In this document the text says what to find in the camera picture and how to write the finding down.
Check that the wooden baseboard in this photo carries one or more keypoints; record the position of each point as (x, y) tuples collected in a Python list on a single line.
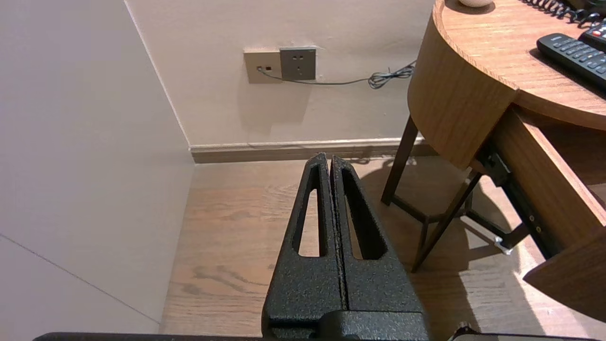
[(293, 150)]

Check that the round wooden nightstand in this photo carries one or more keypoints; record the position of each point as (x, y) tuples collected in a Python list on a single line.
[(464, 94)]

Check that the black remote with coloured buttons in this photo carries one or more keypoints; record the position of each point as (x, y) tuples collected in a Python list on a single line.
[(596, 35)]

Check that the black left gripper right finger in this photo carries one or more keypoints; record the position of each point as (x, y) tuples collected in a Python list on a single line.
[(378, 284)]

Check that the grey and black wall outlet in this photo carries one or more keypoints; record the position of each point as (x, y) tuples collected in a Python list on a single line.
[(279, 64)]

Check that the wooden nightstand drawer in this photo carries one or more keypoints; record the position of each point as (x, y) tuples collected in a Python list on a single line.
[(558, 189)]

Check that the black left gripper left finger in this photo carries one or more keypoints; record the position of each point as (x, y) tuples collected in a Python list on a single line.
[(307, 284)]

